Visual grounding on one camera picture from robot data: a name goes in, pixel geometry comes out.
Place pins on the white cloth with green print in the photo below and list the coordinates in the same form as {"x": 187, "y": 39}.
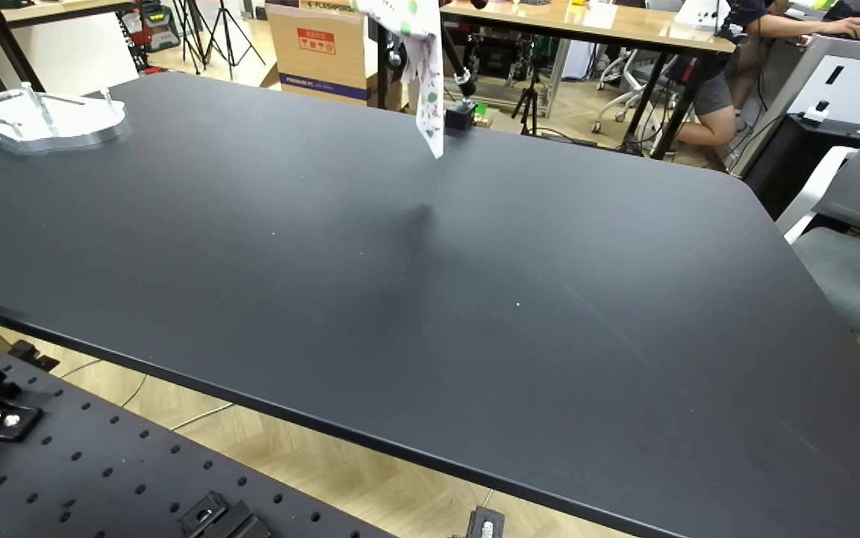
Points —
{"x": 427, "y": 70}

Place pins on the white crumpled cloth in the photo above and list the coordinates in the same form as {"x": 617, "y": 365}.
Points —
{"x": 36, "y": 118}

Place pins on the cardboard box with red label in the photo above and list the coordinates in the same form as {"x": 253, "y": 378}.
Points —
{"x": 314, "y": 48}

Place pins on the black block with white insert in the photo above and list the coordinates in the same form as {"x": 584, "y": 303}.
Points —
{"x": 484, "y": 524}

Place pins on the long wooden table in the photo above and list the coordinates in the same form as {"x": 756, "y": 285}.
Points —
{"x": 597, "y": 24}

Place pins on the black tripod with thin legs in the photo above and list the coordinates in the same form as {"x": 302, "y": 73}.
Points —
{"x": 226, "y": 31}

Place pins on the small black clamp block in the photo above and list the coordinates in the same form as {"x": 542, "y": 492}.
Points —
{"x": 223, "y": 518}

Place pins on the black perforated breadboard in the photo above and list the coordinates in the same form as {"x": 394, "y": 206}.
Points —
{"x": 81, "y": 466}

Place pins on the white panel board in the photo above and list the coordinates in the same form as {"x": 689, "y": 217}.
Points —
{"x": 81, "y": 51}

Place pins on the wooden table with black legs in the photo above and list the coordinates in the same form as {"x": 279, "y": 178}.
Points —
{"x": 21, "y": 13}

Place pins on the black camera tripod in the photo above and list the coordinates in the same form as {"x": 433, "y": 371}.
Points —
{"x": 530, "y": 99}

